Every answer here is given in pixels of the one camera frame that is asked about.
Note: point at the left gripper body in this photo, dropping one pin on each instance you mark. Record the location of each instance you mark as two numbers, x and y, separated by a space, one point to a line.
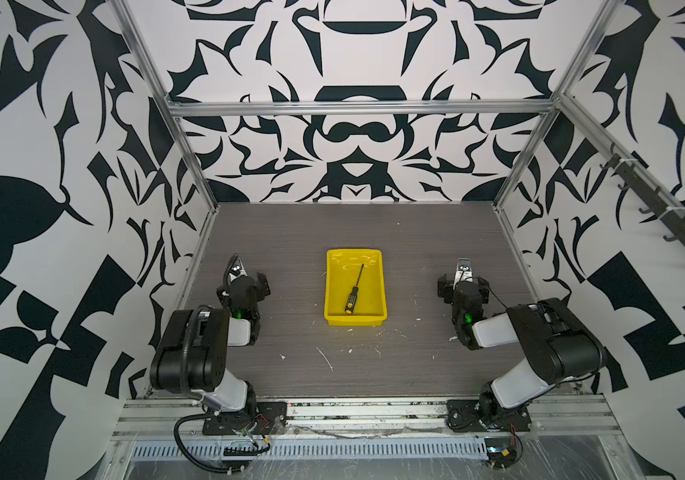
259 289

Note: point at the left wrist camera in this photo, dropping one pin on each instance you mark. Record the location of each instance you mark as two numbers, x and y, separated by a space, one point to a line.
235 268

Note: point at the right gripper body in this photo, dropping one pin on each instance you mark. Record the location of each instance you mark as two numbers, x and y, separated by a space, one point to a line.
451 298

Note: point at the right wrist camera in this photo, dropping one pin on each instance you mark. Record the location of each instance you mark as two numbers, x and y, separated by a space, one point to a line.
464 270

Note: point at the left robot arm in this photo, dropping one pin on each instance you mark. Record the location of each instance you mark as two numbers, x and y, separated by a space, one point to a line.
191 358

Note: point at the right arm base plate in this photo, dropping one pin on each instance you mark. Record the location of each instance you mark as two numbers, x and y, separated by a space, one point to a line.
485 415

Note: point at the yellow plastic bin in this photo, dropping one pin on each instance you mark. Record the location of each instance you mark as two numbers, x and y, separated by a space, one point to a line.
342 267

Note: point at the white slotted cable duct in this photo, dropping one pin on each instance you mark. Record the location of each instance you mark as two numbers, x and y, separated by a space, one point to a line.
284 449

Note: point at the aluminium front rail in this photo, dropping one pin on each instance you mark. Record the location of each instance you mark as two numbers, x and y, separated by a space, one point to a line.
351 417

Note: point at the black yellow screwdriver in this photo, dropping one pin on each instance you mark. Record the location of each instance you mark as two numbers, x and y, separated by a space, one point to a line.
353 296

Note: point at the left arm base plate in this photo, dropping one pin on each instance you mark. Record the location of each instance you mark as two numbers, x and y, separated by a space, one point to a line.
245 417

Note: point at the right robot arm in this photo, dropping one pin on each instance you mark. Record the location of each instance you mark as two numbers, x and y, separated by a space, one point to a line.
556 345

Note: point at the small circuit board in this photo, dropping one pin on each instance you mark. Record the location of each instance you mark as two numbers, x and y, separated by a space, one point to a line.
503 453

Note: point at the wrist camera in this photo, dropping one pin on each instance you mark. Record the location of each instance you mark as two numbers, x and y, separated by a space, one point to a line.
464 270
235 268

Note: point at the wall hook rack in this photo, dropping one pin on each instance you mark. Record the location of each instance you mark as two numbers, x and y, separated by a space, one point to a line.
658 203

